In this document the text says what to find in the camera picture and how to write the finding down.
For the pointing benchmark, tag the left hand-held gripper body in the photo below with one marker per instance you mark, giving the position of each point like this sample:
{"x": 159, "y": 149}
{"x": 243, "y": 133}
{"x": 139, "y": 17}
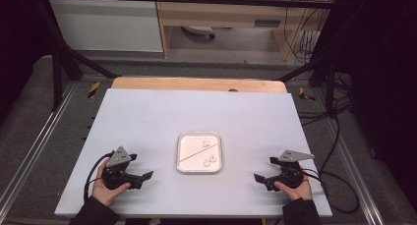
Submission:
{"x": 114, "y": 177}

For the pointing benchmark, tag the wooden table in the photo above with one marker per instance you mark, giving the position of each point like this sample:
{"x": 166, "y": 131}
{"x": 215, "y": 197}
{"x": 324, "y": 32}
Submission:
{"x": 196, "y": 84}

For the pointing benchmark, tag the thin wooden skewer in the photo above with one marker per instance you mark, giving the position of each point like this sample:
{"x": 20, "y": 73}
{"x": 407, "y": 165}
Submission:
{"x": 196, "y": 155}

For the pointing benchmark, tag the square metal tray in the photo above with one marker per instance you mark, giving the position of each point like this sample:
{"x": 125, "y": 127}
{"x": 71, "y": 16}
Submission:
{"x": 191, "y": 166}

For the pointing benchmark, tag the white cabinet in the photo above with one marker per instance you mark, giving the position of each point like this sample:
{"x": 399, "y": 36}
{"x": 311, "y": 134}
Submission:
{"x": 105, "y": 25}

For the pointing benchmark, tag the light wooden desk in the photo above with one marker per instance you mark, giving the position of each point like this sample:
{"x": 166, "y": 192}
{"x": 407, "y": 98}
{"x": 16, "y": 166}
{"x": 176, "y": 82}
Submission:
{"x": 213, "y": 13}

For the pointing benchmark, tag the dark curtain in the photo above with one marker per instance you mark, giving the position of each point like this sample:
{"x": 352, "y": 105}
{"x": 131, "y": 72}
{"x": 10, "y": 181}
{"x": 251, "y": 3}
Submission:
{"x": 383, "y": 71}
{"x": 19, "y": 38}

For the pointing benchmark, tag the white marshmallow piece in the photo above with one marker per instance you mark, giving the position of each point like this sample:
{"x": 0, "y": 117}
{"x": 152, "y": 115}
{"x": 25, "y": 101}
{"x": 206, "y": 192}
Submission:
{"x": 206, "y": 162}
{"x": 206, "y": 143}
{"x": 213, "y": 158}

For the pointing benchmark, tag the white table board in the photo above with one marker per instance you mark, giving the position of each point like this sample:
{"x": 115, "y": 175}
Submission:
{"x": 147, "y": 120}

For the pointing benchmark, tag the aluminium floor rail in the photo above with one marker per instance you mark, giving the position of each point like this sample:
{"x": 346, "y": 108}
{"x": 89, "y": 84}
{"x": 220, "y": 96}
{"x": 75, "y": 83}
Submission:
{"x": 39, "y": 140}
{"x": 357, "y": 172}

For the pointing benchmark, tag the office chair wheel base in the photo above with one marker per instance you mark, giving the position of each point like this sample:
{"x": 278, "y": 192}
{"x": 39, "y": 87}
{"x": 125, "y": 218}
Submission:
{"x": 200, "y": 30}

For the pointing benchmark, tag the person's right hand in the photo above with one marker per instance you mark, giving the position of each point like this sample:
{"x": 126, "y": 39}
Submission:
{"x": 298, "y": 191}

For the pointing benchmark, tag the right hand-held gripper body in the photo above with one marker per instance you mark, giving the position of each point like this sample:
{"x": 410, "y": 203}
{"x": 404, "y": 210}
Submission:
{"x": 288, "y": 176}

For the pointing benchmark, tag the person's left hand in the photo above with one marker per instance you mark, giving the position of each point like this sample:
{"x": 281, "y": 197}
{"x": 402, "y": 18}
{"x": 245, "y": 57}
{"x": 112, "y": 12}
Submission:
{"x": 103, "y": 194}

